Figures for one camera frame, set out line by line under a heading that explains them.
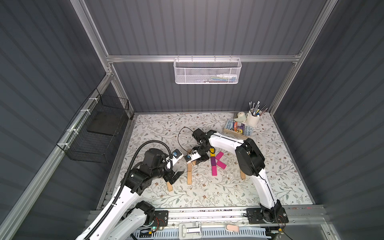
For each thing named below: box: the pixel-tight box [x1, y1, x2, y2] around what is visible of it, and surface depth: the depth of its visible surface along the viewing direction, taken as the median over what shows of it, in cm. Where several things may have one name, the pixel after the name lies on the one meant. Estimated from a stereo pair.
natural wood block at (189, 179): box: [187, 171, 193, 185], surface depth 88 cm
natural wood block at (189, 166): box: [187, 162, 192, 172], surface depth 93 cm
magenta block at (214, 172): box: [211, 165, 218, 176], surface depth 91 cm
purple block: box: [210, 156, 216, 166], surface depth 95 cm
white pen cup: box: [246, 110, 263, 126], surface depth 110 cm
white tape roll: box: [234, 111, 247, 123], surface depth 111 cm
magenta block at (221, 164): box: [216, 160, 227, 170], surface depth 94 cm
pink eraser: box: [226, 224, 239, 232], surface depth 71 cm
